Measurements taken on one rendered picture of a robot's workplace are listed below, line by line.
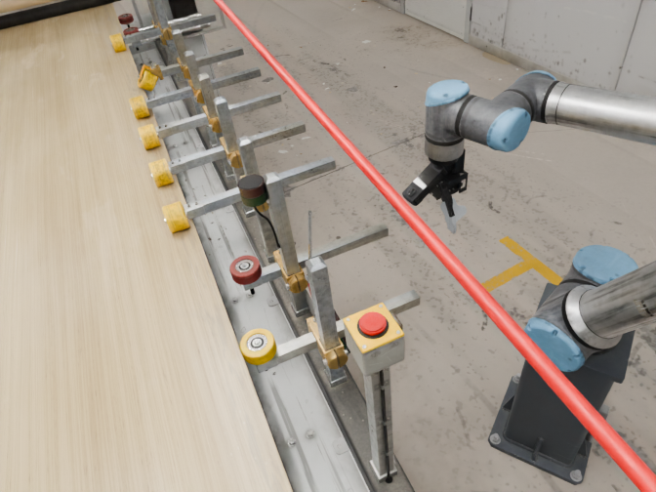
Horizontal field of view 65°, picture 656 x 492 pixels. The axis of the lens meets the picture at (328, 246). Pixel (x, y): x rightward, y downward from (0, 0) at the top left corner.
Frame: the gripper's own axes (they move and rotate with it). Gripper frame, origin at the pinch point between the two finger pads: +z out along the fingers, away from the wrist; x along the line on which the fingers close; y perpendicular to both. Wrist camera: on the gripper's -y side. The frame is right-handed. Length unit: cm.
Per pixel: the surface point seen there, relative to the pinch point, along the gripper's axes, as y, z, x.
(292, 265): -37.3, 3.5, 10.0
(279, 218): -37.8, -12.8, 10.0
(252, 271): -47.2, 3.1, 13.4
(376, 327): -42, -29, -40
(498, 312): -52, -70, -70
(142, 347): -78, 4, 7
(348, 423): -43, 24, -26
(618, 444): -53, -70, -77
